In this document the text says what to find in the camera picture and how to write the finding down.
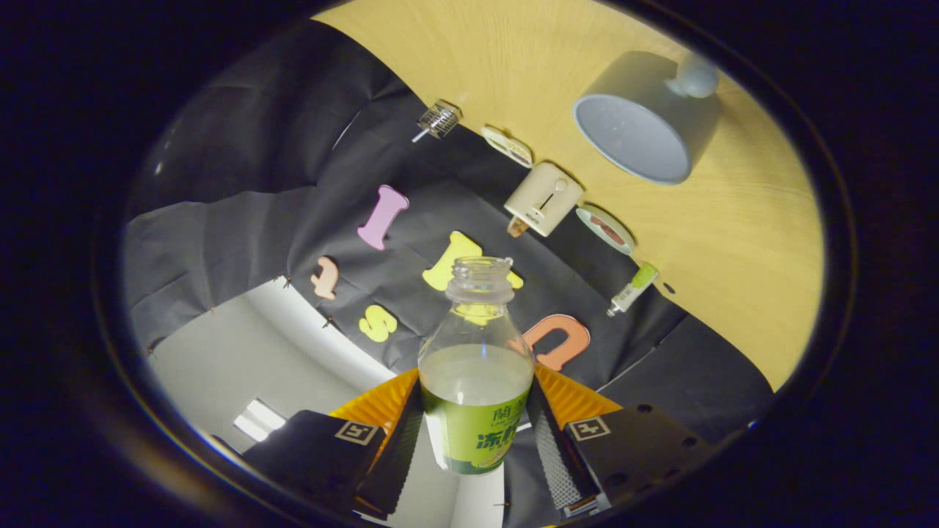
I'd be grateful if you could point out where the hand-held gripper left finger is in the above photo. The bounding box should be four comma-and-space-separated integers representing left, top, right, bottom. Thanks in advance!
241, 367, 426, 521

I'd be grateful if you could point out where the black backdrop cloth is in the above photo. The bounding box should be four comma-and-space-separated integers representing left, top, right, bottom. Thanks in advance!
121, 18, 778, 528

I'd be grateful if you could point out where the white toaster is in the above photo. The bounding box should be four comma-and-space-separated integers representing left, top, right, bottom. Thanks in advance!
503, 162, 585, 238

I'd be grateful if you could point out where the white divided snack tray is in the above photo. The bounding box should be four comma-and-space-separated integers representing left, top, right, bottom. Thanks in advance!
481, 125, 534, 169

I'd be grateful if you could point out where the juice bottle with green label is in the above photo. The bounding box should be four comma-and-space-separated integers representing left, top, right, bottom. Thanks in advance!
417, 256, 536, 476

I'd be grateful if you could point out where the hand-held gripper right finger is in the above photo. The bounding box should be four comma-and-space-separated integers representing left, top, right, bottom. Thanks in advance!
523, 363, 718, 520

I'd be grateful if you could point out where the slim white and green bottle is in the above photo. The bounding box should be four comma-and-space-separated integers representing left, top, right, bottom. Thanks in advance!
606, 263, 660, 318

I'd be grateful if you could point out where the white cup with handle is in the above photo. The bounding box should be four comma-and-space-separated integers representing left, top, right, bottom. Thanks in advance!
572, 50, 723, 186

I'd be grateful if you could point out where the pale green plate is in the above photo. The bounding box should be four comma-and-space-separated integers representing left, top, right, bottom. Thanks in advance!
574, 205, 636, 257

